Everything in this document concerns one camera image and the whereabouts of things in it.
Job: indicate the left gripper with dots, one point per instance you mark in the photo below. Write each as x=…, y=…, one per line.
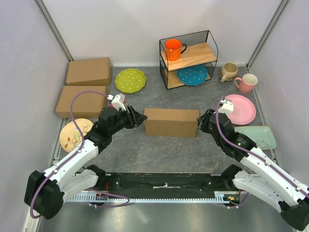
x=134, y=118

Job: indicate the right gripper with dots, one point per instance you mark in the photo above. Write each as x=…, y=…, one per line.
x=202, y=120

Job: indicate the large cardboard box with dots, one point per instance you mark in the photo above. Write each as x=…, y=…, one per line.
x=171, y=122

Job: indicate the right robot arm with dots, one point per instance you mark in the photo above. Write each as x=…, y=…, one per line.
x=274, y=185

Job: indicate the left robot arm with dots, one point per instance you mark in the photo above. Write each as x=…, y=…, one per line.
x=47, y=191

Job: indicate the closed cardboard box front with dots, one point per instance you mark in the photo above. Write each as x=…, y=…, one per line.
x=88, y=105

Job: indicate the closed cardboard box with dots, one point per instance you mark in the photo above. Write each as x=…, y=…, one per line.
x=88, y=105
x=89, y=72

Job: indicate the closed cardboard box rear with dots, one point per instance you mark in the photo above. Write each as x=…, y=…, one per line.
x=89, y=72

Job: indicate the green dotted plate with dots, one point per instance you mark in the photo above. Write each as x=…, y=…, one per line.
x=130, y=80

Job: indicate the pink round plate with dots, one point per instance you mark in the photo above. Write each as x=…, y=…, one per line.
x=244, y=110

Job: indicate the blue dotted plate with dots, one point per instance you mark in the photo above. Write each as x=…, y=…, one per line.
x=192, y=76

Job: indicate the beige ceramic mug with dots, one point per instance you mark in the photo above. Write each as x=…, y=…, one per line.
x=228, y=72

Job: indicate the pink mug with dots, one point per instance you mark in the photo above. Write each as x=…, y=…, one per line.
x=246, y=83

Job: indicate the mint rectangular plate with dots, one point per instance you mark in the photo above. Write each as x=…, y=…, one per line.
x=261, y=135

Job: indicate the beige bird plate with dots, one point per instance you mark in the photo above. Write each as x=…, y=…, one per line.
x=70, y=137

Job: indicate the orange mug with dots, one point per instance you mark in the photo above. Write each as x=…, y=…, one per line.
x=174, y=48

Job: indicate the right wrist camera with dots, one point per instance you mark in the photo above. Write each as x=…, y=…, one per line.
x=226, y=106

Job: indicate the black wire wooden shelf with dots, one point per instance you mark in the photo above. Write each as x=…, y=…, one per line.
x=198, y=48

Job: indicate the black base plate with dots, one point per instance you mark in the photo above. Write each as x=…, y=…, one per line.
x=150, y=186

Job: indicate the grey cable duct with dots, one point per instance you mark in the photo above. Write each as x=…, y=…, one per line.
x=92, y=197

